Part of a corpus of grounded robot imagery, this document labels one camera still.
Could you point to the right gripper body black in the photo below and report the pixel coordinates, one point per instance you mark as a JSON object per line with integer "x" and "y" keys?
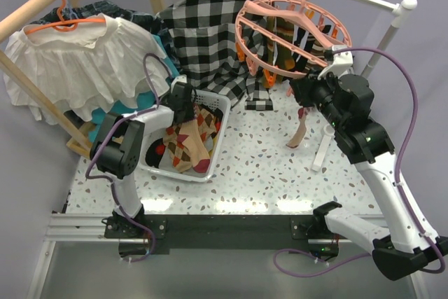
{"x": 317, "y": 92}

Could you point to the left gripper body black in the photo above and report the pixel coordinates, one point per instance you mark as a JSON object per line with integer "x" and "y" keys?
{"x": 189, "y": 110}

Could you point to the argyle orange brown sock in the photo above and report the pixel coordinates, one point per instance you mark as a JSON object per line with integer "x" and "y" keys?
{"x": 208, "y": 125}

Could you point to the pink round clip hanger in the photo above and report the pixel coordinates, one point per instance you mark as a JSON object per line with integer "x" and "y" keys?
{"x": 251, "y": 35}

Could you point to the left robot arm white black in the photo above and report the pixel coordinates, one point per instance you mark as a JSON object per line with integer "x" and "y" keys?
{"x": 116, "y": 151}

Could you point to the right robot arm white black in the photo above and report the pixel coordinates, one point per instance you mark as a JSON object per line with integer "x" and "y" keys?
{"x": 409, "y": 242}

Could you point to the orange clothes hanger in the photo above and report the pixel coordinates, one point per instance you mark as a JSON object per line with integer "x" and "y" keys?
{"x": 63, "y": 25}

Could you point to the brown white striped sock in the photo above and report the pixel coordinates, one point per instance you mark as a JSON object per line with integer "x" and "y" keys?
{"x": 315, "y": 48}

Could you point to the white laundry basket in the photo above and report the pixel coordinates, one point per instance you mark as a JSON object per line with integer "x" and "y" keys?
{"x": 162, "y": 154}

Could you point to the olive striped hanging sock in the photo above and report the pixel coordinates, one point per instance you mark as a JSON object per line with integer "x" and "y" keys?
{"x": 277, "y": 54}

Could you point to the navy white striped sock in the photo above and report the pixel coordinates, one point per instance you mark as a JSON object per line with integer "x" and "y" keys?
{"x": 304, "y": 40}

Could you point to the black white checked shirt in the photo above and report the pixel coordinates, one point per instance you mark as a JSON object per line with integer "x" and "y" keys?
{"x": 203, "y": 35}

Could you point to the dark patterned garment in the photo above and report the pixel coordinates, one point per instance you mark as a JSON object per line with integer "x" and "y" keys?
{"x": 150, "y": 22}

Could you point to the white ruffled blouse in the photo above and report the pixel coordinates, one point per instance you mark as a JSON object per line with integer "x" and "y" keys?
{"x": 93, "y": 66}

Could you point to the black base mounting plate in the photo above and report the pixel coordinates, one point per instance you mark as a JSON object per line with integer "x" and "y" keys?
{"x": 159, "y": 234}

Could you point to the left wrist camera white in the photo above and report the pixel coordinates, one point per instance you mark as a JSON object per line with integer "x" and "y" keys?
{"x": 179, "y": 79}

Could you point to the white rack foot bracket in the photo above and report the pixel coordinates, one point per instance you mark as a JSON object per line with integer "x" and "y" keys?
{"x": 328, "y": 134}

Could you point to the wooden clothes rail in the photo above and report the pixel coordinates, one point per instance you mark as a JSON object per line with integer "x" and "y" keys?
{"x": 21, "y": 16}

